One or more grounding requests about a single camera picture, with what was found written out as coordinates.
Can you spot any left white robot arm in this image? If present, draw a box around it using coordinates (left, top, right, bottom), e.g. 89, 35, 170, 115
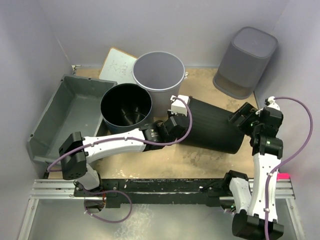
59, 113, 190, 196

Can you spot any light grey round bucket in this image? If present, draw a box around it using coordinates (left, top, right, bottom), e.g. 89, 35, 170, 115
132, 51, 186, 118

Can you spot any pink plastic clip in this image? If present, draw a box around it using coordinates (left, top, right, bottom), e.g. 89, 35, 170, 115
277, 172, 291, 181

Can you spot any grey slotted square bin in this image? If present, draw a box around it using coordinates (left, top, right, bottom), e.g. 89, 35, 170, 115
212, 26, 278, 100

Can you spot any small whiteboard wooden frame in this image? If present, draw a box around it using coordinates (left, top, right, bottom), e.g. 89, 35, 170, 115
99, 47, 137, 85

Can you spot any dark blue round bin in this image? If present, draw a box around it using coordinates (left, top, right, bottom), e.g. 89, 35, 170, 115
100, 83, 154, 135

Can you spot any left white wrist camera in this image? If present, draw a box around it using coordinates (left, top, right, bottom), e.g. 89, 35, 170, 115
170, 95, 190, 116

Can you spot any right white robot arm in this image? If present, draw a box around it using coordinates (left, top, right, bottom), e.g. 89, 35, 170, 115
222, 102, 284, 240

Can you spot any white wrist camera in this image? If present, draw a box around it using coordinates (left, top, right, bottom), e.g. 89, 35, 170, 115
170, 95, 190, 116
264, 96, 281, 111

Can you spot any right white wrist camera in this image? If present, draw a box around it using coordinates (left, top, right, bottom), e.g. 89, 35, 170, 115
264, 96, 281, 111

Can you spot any grey plastic storage crate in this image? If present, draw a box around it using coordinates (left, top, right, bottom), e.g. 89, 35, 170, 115
27, 74, 117, 165

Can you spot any black ribbed round bin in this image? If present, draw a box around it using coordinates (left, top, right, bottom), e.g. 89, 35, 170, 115
181, 97, 244, 154

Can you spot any aluminium frame rail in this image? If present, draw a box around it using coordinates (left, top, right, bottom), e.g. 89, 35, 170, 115
17, 178, 305, 240

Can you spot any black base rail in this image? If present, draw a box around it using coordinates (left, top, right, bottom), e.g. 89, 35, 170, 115
74, 177, 233, 209

